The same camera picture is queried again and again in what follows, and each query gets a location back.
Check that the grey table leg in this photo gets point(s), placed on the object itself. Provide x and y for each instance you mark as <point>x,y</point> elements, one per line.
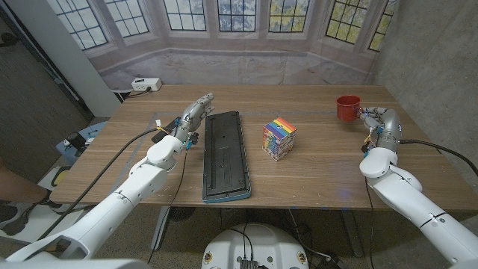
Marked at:
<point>353,235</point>
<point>160,228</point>

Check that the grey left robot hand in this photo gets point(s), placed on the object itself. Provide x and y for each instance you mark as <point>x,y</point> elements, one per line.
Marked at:
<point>192,116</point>

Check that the printed window backdrop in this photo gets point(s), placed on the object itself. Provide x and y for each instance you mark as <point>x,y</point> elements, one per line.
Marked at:
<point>239,63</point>

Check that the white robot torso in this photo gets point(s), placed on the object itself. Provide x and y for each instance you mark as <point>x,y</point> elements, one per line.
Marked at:
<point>257,243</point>

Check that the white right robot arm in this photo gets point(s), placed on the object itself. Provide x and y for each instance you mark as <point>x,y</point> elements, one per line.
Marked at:
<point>407,198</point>

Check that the person bare leg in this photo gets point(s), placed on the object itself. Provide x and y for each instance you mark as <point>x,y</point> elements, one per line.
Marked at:
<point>18,187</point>

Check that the black keyboard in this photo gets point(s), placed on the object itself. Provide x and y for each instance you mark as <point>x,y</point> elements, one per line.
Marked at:
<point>225,157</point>

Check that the rainbow puzzle cube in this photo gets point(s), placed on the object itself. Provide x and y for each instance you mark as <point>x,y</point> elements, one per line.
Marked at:
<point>278,140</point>

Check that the white power strip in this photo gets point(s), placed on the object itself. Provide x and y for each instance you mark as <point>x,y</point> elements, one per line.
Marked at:
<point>146,84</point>

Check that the grey black sneaker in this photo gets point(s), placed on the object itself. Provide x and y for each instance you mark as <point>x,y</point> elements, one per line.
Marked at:
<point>15,220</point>

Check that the yellow black floor item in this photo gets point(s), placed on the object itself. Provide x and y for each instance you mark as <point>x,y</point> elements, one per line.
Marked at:
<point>59,176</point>

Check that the blue floor stand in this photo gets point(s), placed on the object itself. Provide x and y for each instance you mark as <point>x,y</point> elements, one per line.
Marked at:
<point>87,136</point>

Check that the small flat black device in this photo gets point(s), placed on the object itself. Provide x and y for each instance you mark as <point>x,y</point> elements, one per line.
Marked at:
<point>164,132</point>

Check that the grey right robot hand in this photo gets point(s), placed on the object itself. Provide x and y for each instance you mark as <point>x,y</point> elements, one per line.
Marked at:
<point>388,129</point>

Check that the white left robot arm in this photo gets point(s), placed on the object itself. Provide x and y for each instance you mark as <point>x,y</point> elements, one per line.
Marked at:
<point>123,198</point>

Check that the red speckled enamel cup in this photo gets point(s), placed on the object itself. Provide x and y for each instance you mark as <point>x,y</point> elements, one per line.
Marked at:
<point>347,109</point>

